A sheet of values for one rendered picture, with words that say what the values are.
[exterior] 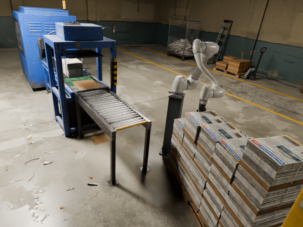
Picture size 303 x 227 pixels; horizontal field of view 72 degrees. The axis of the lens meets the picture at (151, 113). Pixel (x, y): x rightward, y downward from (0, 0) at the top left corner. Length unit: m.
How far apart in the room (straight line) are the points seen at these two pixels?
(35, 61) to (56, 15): 1.15
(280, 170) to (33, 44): 5.21
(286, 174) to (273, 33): 7.79
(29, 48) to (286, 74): 8.01
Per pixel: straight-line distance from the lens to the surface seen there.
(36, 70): 5.73
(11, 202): 3.00
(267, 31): 9.22
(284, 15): 9.04
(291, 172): 1.65
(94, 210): 2.66
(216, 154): 2.00
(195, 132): 2.22
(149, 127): 2.66
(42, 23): 5.59
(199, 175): 2.31
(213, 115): 2.41
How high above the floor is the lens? 2.07
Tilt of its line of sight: 27 degrees down
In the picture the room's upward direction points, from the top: 5 degrees clockwise
